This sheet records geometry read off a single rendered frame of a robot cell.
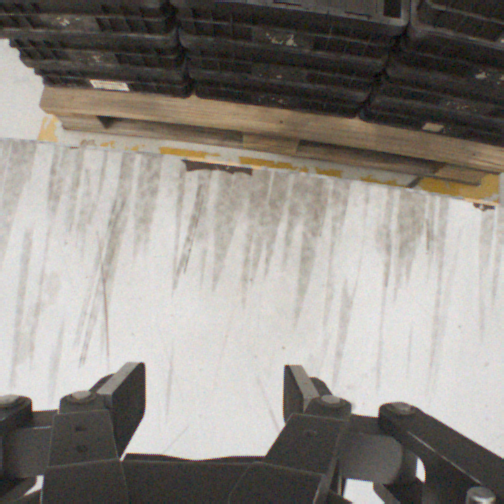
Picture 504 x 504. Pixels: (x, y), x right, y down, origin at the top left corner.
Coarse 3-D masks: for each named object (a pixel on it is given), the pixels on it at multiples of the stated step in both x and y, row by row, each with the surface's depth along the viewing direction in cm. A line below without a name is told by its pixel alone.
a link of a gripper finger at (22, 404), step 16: (0, 400) 9; (16, 400) 9; (0, 416) 9; (16, 416) 9; (32, 416) 10; (0, 432) 8; (0, 480) 9; (16, 480) 9; (32, 480) 9; (0, 496) 8; (16, 496) 9
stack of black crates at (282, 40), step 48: (192, 0) 58; (240, 0) 57; (288, 0) 69; (336, 0) 69; (384, 0) 69; (192, 48) 73; (240, 48) 69; (288, 48) 68; (336, 48) 67; (384, 48) 65; (240, 96) 89; (288, 96) 85; (336, 96) 81
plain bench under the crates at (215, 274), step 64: (0, 192) 31; (64, 192) 31; (128, 192) 31; (192, 192) 31; (256, 192) 31; (320, 192) 31; (384, 192) 31; (0, 256) 30; (64, 256) 30; (128, 256) 30; (192, 256) 30; (256, 256) 30; (320, 256) 30; (384, 256) 30; (448, 256) 30; (0, 320) 29; (64, 320) 29; (128, 320) 29; (192, 320) 29; (256, 320) 29; (320, 320) 29; (384, 320) 29; (448, 320) 29; (0, 384) 28; (64, 384) 29; (192, 384) 29; (256, 384) 29; (384, 384) 29; (448, 384) 29; (128, 448) 28; (192, 448) 28; (256, 448) 28
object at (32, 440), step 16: (96, 384) 13; (48, 416) 10; (16, 432) 9; (32, 432) 9; (48, 432) 9; (0, 448) 9; (16, 448) 9; (32, 448) 9; (48, 448) 9; (0, 464) 9; (16, 464) 9; (32, 464) 9
